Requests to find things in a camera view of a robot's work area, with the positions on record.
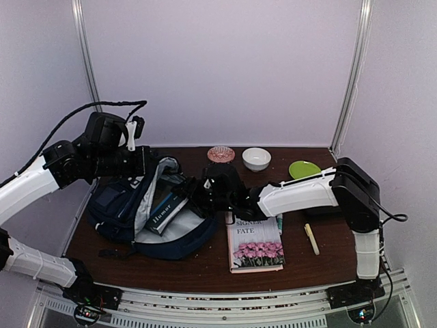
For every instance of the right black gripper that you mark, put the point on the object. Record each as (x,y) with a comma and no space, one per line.
(193,195)

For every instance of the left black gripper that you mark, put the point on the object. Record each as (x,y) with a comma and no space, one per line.
(141,167)

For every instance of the blue Humor book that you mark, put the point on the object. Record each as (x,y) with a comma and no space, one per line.
(165,206)

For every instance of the navy blue backpack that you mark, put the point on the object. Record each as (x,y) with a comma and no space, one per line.
(147,213)

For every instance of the black pencil case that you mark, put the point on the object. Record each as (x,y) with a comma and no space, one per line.
(322,211)

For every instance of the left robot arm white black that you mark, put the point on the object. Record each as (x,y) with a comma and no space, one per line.
(56,168)

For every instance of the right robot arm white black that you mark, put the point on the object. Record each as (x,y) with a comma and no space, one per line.
(345,186)

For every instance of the red patterned bowl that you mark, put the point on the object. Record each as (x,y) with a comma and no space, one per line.
(221,154)

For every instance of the white ceramic bowl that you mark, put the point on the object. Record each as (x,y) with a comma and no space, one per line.
(256,159)

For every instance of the pink flower Fate book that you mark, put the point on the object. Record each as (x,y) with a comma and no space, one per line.
(254,246)

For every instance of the white green glue stick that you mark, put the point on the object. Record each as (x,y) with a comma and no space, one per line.
(279,219)

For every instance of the green plate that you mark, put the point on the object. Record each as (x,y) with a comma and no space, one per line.
(303,169)

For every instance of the cream yellow marker pen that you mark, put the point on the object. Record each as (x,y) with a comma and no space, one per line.
(312,239)

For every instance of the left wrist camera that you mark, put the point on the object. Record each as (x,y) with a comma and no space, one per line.
(108,131)

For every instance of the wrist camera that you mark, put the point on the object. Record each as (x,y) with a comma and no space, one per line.
(108,131)
(222,178)

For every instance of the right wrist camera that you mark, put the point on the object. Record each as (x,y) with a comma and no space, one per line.
(222,178)

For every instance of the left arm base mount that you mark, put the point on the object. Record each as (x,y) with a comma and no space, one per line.
(92,301)

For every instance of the left aluminium frame post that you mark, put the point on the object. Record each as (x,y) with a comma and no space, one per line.
(79,22)

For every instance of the aluminium frame post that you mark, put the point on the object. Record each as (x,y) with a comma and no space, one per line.
(79,22)
(358,60)

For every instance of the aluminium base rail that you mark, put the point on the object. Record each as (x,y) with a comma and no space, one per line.
(305,307)

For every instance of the right aluminium frame post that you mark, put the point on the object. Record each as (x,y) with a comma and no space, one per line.
(358,60)

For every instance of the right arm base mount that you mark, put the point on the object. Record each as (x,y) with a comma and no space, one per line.
(358,299)

